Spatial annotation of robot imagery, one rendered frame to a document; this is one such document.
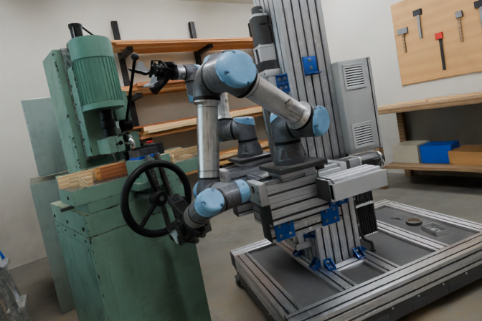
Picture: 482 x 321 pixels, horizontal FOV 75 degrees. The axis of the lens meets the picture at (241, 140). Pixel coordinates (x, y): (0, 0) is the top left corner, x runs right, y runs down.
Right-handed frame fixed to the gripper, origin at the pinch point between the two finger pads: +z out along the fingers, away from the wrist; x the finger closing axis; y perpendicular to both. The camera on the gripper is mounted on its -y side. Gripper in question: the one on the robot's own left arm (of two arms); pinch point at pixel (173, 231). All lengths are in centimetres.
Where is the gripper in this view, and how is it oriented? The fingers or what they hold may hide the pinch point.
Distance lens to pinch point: 122.1
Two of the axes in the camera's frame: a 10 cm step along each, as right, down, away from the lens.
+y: 4.8, 8.3, -2.9
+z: -4.5, 5.2, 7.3
